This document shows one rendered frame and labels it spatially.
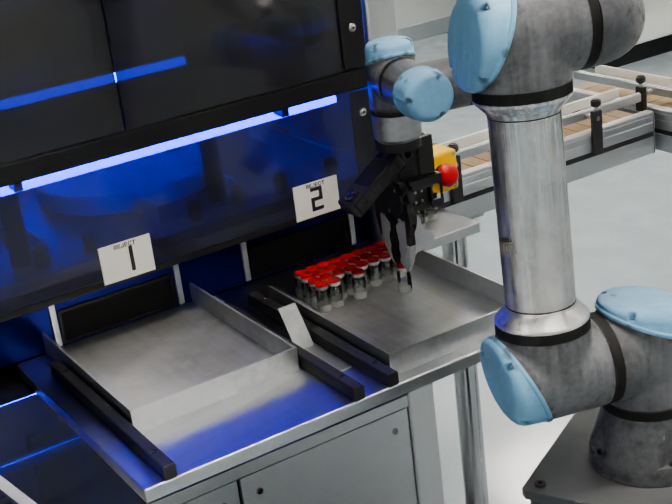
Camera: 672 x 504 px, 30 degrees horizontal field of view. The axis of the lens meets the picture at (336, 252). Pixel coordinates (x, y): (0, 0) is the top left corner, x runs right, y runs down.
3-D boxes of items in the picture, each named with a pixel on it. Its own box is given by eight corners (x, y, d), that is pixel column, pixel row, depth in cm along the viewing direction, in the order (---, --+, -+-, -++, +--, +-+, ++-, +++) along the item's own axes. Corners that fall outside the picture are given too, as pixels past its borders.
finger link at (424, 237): (443, 265, 198) (435, 209, 195) (413, 276, 195) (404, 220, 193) (431, 261, 201) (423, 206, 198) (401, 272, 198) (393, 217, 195)
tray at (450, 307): (271, 306, 202) (268, 286, 201) (403, 259, 214) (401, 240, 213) (391, 376, 174) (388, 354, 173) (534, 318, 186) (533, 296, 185)
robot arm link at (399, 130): (389, 121, 186) (359, 112, 192) (392, 150, 188) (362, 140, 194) (429, 109, 189) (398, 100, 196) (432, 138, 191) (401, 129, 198)
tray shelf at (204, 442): (18, 374, 194) (15, 364, 193) (388, 244, 226) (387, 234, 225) (146, 503, 155) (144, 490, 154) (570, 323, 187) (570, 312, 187)
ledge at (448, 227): (379, 233, 232) (377, 223, 231) (434, 213, 238) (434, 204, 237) (423, 252, 221) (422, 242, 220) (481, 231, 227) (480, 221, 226)
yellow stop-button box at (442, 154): (402, 189, 223) (398, 151, 220) (435, 179, 226) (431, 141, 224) (428, 199, 217) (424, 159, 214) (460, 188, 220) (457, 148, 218)
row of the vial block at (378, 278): (308, 306, 200) (304, 279, 198) (400, 272, 208) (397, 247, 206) (315, 310, 198) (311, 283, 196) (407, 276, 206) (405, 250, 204)
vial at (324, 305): (315, 310, 198) (311, 283, 196) (327, 305, 199) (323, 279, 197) (322, 314, 196) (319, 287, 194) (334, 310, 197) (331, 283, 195)
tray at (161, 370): (46, 353, 195) (41, 333, 194) (194, 301, 207) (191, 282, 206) (134, 433, 168) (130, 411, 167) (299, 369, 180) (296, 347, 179)
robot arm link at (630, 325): (714, 398, 157) (713, 299, 152) (618, 425, 154) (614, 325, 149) (662, 360, 168) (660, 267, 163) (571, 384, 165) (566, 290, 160)
